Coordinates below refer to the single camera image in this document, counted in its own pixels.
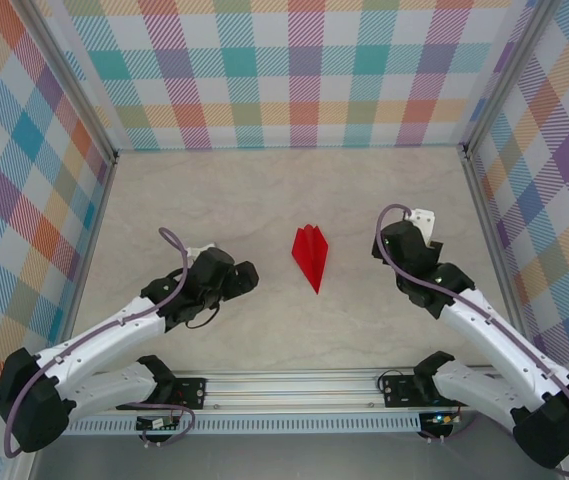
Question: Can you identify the red paper sheet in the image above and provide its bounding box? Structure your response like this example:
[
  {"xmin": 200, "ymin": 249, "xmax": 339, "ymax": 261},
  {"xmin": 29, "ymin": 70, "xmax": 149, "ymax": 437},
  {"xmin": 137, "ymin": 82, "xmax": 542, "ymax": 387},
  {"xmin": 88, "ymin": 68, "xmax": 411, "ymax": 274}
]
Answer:
[{"xmin": 291, "ymin": 224, "xmax": 330, "ymax": 296}]

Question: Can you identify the grey metal panel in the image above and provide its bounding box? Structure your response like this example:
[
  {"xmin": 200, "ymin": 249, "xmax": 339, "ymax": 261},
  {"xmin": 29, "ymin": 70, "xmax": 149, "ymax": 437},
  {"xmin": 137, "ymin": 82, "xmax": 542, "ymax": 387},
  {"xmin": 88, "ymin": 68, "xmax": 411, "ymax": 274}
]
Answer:
[{"xmin": 28, "ymin": 432, "xmax": 565, "ymax": 480}]

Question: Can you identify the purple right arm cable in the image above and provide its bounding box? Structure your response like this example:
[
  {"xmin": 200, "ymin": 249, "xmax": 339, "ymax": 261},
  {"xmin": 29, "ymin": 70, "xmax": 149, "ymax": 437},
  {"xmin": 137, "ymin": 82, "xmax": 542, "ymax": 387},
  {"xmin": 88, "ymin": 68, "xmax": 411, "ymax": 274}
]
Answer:
[{"xmin": 374, "ymin": 203, "xmax": 569, "ymax": 476}]

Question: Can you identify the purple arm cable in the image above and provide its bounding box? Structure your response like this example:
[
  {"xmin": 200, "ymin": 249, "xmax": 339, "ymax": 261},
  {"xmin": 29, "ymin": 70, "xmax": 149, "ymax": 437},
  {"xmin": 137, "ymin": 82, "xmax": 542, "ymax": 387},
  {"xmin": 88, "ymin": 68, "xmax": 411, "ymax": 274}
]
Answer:
[
  {"xmin": 3, "ymin": 227, "xmax": 196, "ymax": 459},
  {"xmin": 374, "ymin": 203, "xmax": 569, "ymax": 476}
]

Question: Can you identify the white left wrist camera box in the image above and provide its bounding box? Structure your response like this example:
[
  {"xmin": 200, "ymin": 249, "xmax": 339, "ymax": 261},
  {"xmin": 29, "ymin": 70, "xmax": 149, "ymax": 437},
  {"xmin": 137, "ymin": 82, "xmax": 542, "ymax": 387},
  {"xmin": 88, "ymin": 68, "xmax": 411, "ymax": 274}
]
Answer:
[{"xmin": 186, "ymin": 241, "xmax": 218, "ymax": 259}]

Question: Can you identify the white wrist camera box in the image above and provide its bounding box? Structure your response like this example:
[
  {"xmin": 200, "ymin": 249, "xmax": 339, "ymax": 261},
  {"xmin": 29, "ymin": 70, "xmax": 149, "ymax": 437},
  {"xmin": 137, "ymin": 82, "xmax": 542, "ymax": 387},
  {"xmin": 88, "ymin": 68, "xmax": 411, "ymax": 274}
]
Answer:
[
  {"xmin": 186, "ymin": 241, "xmax": 218, "ymax": 259},
  {"xmin": 407, "ymin": 207, "xmax": 438, "ymax": 247}
]

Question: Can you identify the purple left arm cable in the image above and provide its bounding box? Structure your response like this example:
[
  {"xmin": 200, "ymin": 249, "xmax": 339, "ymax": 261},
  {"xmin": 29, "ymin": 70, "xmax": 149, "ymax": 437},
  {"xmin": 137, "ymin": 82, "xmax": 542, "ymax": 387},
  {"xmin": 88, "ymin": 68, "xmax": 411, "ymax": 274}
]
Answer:
[{"xmin": 3, "ymin": 227, "xmax": 196, "ymax": 459}]

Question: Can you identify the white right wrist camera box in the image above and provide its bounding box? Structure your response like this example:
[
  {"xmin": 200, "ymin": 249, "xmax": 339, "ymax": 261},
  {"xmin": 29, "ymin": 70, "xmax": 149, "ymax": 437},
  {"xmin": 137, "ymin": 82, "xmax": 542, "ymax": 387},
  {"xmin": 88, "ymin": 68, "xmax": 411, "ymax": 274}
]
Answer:
[{"xmin": 407, "ymin": 207, "xmax": 438, "ymax": 247}]

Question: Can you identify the thin black left gripper cable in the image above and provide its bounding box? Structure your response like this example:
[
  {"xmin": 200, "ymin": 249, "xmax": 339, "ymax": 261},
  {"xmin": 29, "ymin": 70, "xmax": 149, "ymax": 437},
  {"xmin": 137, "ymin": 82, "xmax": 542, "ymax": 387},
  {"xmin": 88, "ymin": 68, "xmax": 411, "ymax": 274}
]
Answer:
[{"xmin": 183, "ymin": 303, "xmax": 224, "ymax": 331}]

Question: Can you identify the aluminium table side rail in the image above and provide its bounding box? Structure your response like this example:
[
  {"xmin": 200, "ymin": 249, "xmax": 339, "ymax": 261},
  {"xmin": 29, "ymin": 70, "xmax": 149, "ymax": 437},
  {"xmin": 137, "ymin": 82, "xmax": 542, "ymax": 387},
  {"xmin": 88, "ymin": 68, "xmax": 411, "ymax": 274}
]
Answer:
[
  {"xmin": 56, "ymin": 154, "xmax": 120, "ymax": 351},
  {"xmin": 461, "ymin": 149, "xmax": 538, "ymax": 371}
]

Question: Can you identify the aluminium mounting rail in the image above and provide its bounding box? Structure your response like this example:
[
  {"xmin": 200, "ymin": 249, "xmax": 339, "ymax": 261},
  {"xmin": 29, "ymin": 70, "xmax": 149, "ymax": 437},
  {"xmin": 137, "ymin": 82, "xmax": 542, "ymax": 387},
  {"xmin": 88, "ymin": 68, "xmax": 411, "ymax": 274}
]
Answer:
[{"xmin": 18, "ymin": 367, "xmax": 569, "ymax": 417}]

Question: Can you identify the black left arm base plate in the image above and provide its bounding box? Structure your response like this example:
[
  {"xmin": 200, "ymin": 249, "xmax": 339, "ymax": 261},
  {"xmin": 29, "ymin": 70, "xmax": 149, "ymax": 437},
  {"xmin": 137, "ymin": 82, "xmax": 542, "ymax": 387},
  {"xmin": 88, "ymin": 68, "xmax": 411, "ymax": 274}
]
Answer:
[{"xmin": 163, "ymin": 377, "xmax": 208, "ymax": 411}]

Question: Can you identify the thin black base wire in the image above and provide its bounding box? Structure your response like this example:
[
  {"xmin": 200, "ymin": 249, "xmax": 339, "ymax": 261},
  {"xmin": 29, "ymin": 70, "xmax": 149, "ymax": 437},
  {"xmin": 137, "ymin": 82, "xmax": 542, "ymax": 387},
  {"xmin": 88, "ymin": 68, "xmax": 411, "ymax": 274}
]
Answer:
[{"xmin": 377, "ymin": 366, "xmax": 418, "ymax": 394}]

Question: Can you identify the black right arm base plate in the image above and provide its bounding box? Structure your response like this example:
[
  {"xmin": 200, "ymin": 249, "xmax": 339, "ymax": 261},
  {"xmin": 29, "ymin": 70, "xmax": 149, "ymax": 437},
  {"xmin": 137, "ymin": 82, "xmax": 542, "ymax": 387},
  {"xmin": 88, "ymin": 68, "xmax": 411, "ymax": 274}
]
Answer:
[{"xmin": 382, "ymin": 374, "xmax": 445, "ymax": 409}]

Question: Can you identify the slotted grey cable duct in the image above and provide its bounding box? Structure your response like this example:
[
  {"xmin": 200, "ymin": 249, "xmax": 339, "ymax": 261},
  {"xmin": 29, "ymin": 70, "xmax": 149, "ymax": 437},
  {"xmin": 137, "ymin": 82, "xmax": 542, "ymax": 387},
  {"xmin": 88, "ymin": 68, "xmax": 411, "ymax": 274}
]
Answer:
[{"xmin": 66, "ymin": 417, "xmax": 425, "ymax": 436}]

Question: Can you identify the aluminium frame post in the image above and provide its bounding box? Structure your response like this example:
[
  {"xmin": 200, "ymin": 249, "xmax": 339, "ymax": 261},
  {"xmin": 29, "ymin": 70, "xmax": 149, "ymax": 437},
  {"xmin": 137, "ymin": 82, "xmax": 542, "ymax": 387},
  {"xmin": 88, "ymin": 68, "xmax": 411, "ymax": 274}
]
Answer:
[
  {"xmin": 16, "ymin": 0, "xmax": 120, "ymax": 166},
  {"xmin": 458, "ymin": 0, "xmax": 558, "ymax": 159}
]

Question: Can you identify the aluminium frame leg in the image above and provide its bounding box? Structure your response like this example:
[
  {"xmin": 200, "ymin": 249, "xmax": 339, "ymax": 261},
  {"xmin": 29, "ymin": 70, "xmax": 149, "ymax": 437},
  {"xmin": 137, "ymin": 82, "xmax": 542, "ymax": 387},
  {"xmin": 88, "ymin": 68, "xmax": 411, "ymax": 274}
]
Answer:
[{"xmin": 8, "ymin": 452, "xmax": 34, "ymax": 480}]

